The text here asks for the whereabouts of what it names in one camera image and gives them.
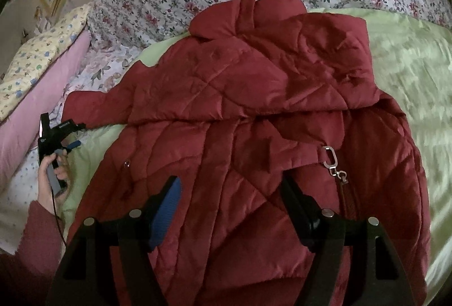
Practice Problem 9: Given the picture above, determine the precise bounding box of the light green bed sheet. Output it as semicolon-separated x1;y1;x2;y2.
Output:
63;8;451;305

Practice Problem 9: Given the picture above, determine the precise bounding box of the pastel large-flower fabric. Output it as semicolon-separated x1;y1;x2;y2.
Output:
1;46;141;254

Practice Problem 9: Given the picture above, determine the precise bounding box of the red-sleeved left forearm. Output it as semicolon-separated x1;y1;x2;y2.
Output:
1;200;62;305

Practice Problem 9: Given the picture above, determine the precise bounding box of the dark red quilted jacket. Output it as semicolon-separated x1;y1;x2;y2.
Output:
63;0;430;305

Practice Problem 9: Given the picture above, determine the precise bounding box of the yellow patterned pillow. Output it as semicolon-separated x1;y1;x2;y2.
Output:
1;3;91;120

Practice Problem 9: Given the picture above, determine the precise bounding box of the pink pillow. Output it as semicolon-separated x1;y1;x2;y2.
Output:
1;30;90;190

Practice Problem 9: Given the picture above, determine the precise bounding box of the person's left hand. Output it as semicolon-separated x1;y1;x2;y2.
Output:
38;149;71;214

